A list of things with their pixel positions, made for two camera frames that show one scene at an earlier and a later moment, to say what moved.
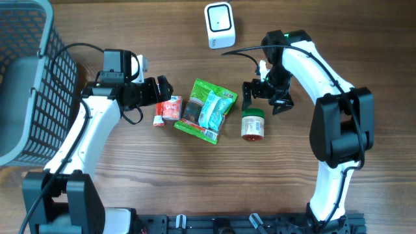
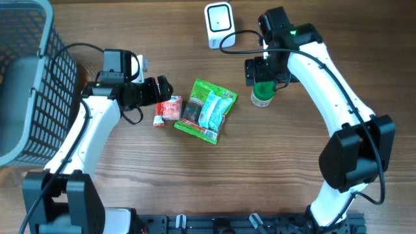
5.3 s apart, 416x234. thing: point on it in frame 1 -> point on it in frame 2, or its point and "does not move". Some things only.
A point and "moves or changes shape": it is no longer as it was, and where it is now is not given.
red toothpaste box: [158, 118] does not move
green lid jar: [252, 127] moves or changes shape
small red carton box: [172, 110] does not move
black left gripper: [153, 97] does not move
